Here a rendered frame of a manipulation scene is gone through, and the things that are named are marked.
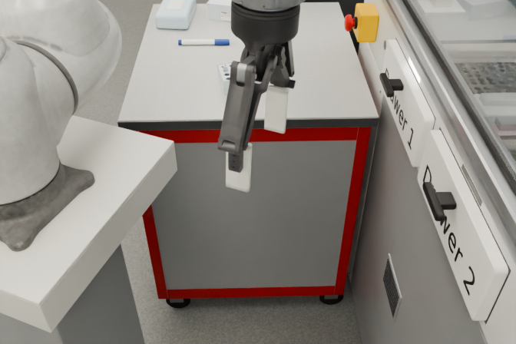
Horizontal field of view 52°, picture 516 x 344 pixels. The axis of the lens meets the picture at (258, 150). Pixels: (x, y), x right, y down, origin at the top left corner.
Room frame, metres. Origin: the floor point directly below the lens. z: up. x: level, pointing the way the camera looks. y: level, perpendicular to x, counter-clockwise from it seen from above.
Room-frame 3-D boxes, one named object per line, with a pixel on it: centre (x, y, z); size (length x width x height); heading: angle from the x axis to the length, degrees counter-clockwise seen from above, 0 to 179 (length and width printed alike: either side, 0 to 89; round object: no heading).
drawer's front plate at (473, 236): (0.55, -0.29, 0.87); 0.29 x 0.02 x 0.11; 2
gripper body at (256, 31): (0.55, -0.01, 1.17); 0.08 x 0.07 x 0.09; 159
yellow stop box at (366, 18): (1.20, -0.26, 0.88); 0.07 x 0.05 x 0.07; 2
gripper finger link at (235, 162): (0.46, 0.03, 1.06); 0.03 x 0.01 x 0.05; 159
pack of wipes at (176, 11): (1.46, 0.24, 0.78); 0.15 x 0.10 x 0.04; 175
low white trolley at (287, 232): (1.27, 0.03, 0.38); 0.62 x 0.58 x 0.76; 2
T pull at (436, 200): (0.55, -0.27, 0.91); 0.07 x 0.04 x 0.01; 2
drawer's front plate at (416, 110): (0.87, -0.28, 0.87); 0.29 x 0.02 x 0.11; 2
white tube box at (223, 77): (1.11, 0.03, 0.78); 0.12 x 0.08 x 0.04; 104
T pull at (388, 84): (0.87, -0.26, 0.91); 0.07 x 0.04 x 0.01; 2
